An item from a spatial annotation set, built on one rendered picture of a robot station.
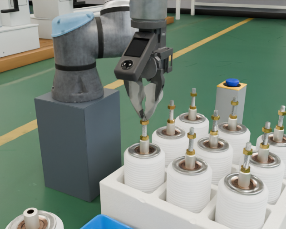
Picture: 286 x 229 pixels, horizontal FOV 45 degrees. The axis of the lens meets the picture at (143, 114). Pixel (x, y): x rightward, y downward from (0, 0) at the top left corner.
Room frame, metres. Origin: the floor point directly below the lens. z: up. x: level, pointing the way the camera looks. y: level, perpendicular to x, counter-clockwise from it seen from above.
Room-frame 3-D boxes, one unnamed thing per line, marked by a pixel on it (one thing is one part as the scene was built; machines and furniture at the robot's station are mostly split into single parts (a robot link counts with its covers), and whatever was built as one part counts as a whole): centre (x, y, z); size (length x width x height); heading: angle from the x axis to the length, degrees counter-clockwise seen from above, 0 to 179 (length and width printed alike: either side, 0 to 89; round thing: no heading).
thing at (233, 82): (1.02, -0.27, 0.32); 0.04 x 0.04 x 0.02
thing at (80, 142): (0.97, 0.19, 0.15); 0.18 x 0.18 x 0.30; 62
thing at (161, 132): (0.80, -0.07, 0.25); 0.08 x 0.08 x 0.01
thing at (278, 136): (0.76, -0.33, 0.26); 0.02 x 0.02 x 0.03
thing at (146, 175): (0.71, 0.00, 0.16); 0.10 x 0.10 x 0.18
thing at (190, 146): (0.64, -0.10, 0.30); 0.01 x 0.01 x 0.08
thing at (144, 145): (0.71, 0.00, 0.26); 0.02 x 0.02 x 0.03
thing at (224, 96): (1.02, -0.27, 0.16); 0.07 x 0.07 x 0.31; 55
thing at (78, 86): (0.97, 0.19, 0.35); 0.15 x 0.15 x 0.10
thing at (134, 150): (0.71, 0.00, 0.25); 0.08 x 0.08 x 0.01
